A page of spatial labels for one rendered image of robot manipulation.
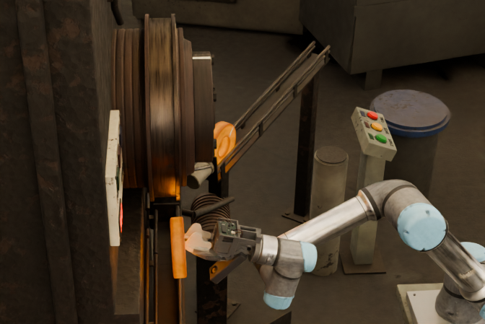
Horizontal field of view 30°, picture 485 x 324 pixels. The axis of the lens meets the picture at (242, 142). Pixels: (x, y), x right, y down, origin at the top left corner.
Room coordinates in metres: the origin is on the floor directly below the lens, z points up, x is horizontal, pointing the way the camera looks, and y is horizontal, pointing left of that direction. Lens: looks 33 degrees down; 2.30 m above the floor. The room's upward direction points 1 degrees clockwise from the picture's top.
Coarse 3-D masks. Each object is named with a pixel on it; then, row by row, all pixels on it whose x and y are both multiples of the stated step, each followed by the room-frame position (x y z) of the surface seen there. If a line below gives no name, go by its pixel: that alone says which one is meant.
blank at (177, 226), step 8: (176, 224) 1.75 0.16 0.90; (176, 232) 1.73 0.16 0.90; (176, 240) 1.71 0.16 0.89; (184, 240) 1.71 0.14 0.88; (176, 248) 1.69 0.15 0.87; (184, 248) 1.70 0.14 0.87; (176, 256) 1.68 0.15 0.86; (184, 256) 1.69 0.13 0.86; (176, 264) 1.68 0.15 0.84; (184, 264) 1.68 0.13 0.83; (176, 272) 1.68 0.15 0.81; (184, 272) 1.68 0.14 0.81
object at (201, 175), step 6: (198, 162) 2.32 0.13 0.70; (204, 162) 2.32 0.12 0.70; (210, 162) 2.32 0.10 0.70; (210, 168) 2.31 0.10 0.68; (192, 174) 2.26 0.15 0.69; (198, 174) 2.27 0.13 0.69; (204, 174) 2.28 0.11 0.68; (210, 174) 2.32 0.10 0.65; (192, 180) 2.26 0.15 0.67; (198, 180) 2.25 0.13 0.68; (192, 186) 2.26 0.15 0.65; (198, 186) 2.25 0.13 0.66
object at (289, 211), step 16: (304, 96) 2.95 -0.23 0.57; (304, 112) 2.95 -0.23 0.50; (304, 128) 2.95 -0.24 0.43; (304, 144) 2.95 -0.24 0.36; (304, 160) 2.94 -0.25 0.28; (304, 176) 2.94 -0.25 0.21; (224, 192) 2.39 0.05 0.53; (304, 192) 2.94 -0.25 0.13; (288, 208) 2.99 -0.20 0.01; (304, 208) 2.94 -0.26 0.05
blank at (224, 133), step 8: (216, 128) 2.39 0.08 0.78; (224, 128) 2.40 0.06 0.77; (232, 128) 2.44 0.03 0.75; (216, 136) 2.36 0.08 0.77; (224, 136) 2.40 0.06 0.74; (232, 136) 2.44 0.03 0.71; (224, 144) 2.43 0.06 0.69; (232, 144) 2.44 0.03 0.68; (216, 152) 2.36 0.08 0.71; (224, 152) 2.41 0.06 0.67
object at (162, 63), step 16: (160, 32) 1.93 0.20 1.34; (160, 48) 1.87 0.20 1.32; (176, 48) 1.86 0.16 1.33; (160, 64) 1.83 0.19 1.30; (176, 64) 1.83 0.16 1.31; (160, 80) 1.80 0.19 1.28; (176, 80) 1.79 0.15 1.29; (160, 96) 1.78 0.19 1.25; (176, 96) 1.77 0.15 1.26; (160, 112) 1.76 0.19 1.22; (176, 112) 1.75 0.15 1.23; (160, 128) 1.74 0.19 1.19; (176, 128) 1.74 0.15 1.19; (160, 144) 1.73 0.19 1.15; (176, 144) 1.73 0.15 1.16; (160, 160) 1.73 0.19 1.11; (176, 160) 1.72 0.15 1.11; (160, 176) 1.74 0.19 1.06; (176, 176) 1.73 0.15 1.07; (160, 192) 1.77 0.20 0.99; (176, 192) 1.75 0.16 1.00
